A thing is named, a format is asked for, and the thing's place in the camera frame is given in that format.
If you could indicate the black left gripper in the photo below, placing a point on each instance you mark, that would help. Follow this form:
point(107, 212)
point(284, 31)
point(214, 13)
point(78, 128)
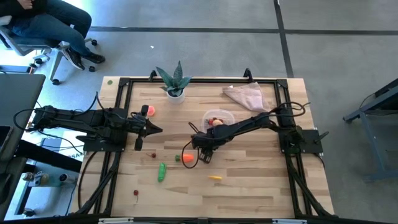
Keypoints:
point(136, 124)

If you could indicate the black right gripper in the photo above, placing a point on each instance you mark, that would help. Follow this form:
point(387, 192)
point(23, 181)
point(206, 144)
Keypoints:
point(206, 139)

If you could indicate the peach toy fruit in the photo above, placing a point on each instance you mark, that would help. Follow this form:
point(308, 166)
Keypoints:
point(151, 111)

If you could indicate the orange toy carrot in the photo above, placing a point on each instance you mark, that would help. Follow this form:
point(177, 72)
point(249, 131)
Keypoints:
point(187, 158)

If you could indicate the yellow toy banana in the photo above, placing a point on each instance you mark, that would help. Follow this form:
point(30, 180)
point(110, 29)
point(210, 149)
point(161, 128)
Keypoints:
point(215, 178)

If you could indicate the red toy cherry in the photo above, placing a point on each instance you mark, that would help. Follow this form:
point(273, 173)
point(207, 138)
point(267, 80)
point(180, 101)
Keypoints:
point(153, 155)
point(136, 193)
point(211, 121)

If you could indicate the clear plastic tupperware container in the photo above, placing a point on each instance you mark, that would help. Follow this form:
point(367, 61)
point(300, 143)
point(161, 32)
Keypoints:
point(225, 115)

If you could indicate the green toy pea pod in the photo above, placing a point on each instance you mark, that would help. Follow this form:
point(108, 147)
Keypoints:
point(162, 172)

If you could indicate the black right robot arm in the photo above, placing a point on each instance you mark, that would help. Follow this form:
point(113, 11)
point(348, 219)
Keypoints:
point(248, 124)

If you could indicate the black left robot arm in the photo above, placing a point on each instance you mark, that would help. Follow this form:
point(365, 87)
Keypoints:
point(77, 119)

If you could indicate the white plant pot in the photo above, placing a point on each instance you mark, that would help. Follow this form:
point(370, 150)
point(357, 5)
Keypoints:
point(175, 99)

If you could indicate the green succulent plant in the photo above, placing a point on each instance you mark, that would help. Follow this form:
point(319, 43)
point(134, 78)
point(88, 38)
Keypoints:
point(177, 77)

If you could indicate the beige cloth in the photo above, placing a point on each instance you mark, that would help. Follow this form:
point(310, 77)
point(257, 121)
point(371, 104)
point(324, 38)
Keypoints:
point(248, 96)

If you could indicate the white printed paper sheet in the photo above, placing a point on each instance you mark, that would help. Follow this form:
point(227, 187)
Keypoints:
point(73, 151)

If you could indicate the white cylindrical device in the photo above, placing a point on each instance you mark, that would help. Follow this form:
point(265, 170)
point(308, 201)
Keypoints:
point(63, 178)

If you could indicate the brown bottle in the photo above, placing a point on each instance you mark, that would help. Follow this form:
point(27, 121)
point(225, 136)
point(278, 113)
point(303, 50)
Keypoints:
point(26, 176)

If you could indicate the grey desk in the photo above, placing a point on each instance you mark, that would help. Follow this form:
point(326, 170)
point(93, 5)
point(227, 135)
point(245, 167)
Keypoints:
point(18, 102)

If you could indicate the person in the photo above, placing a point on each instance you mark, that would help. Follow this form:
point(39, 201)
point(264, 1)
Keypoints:
point(56, 21)

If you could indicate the black tablet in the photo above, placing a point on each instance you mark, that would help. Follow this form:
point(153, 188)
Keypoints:
point(4, 138)

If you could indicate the grey office chair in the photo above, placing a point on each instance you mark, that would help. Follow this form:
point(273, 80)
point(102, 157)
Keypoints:
point(21, 43)

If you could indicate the blue-grey metal stand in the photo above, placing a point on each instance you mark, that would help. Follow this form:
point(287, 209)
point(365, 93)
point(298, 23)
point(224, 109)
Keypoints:
point(385, 96)

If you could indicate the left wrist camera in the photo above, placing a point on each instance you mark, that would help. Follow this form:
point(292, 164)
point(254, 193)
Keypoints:
point(139, 144)

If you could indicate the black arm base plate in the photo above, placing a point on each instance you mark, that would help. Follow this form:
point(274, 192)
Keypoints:
point(308, 143)
point(93, 144)

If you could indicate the black table frame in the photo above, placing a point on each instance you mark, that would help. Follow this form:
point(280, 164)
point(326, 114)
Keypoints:
point(202, 80)

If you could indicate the white metal bracket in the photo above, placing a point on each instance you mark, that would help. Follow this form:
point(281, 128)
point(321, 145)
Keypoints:
point(289, 221)
point(115, 220)

